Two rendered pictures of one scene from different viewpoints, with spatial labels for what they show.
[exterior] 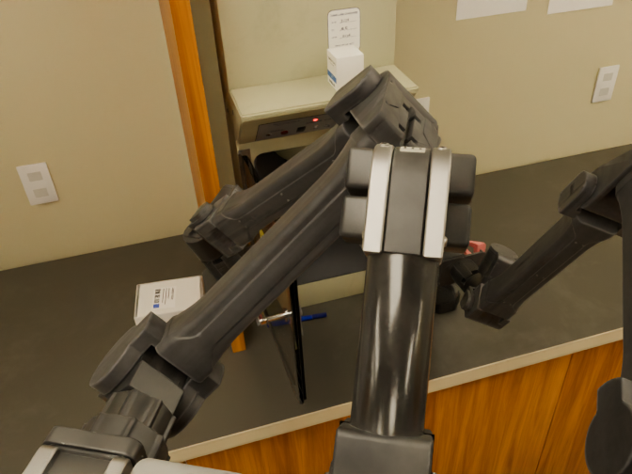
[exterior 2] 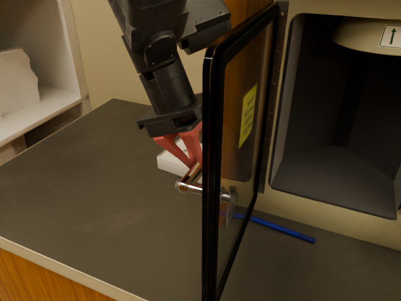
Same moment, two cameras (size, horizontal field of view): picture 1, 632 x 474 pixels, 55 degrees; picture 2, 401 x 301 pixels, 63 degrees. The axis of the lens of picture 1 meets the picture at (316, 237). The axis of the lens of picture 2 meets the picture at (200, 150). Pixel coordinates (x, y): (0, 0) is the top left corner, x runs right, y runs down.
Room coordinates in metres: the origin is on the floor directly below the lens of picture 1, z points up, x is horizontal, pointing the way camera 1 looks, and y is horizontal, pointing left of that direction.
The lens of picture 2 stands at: (0.51, -0.12, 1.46)
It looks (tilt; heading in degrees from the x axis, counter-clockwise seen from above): 32 degrees down; 39
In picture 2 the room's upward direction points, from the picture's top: straight up
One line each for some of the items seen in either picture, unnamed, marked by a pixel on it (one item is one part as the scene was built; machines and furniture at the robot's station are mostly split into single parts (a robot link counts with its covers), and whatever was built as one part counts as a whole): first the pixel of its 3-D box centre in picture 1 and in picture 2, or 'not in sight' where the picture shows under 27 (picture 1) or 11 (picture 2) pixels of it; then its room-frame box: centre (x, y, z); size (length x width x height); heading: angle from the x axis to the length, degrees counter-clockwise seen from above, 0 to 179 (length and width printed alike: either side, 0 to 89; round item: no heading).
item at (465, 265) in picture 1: (466, 274); not in sight; (0.96, -0.31, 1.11); 0.10 x 0.07 x 0.07; 105
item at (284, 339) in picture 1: (272, 280); (241, 156); (0.87, 0.09, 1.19); 0.30 x 0.01 x 0.40; 17
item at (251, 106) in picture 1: (323, 114); not in sight; (1.02, -0.03, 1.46); 0.32 x 0.12 x 0.10; 105
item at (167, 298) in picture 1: (170, 301); (193, 160); (1.08, 0.36, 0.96); 0.16 x 0.12 x 0.04; 98
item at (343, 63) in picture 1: (345, 68); not in sight; (1.03, -0.07, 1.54); 0.05 x 0.05 x 0.06; 16
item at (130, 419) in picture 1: (123, 448); not in sight; (0.34, 0.19, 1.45); 0.09 x 0.08 x 0.12; 76
